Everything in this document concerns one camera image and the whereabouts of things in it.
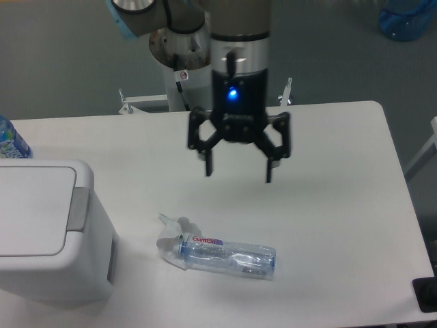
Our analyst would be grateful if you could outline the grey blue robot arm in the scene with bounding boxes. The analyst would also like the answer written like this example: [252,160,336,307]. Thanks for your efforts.
[107,1,292,175]

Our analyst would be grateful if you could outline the crumpled clear plastic wrapper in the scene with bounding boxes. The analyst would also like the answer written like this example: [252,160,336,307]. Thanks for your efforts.
[156,213,202,271]

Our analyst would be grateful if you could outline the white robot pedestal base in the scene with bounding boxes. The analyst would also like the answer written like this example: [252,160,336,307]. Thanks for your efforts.
[117,25,294,115]

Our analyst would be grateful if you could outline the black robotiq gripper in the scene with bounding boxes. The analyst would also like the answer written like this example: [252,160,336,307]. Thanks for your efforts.
[187,51,292,183]

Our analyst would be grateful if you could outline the white frame at right edge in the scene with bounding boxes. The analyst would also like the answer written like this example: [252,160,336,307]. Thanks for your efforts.
[404,117,436,183]

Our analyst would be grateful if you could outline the crushed clear plastic bottle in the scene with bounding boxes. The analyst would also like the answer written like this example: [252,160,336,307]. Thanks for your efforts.
[173,234,276,280]

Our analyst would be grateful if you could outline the blue labelled water bottle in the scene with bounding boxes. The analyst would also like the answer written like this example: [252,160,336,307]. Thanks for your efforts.
[1,116,33,159]

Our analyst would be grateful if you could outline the large blue water jug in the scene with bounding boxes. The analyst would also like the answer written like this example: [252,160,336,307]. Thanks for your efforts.
[377,1,436,42]

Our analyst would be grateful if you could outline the white push-lid trash can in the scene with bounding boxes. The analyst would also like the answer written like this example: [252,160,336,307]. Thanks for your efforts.
[1,159,119,302]

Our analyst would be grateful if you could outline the black device at table edge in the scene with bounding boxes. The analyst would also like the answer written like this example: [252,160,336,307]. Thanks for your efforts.
[412,277,436,313]

